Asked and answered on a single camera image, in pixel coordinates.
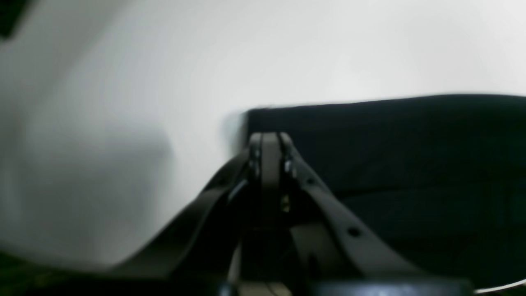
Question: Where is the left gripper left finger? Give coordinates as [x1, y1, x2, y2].
[109, 133, 271, 285]

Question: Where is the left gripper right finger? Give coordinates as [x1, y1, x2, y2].
[271, 132, 428, 288]

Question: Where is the black T-shirt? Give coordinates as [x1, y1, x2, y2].
[247, 94, 526, 289]

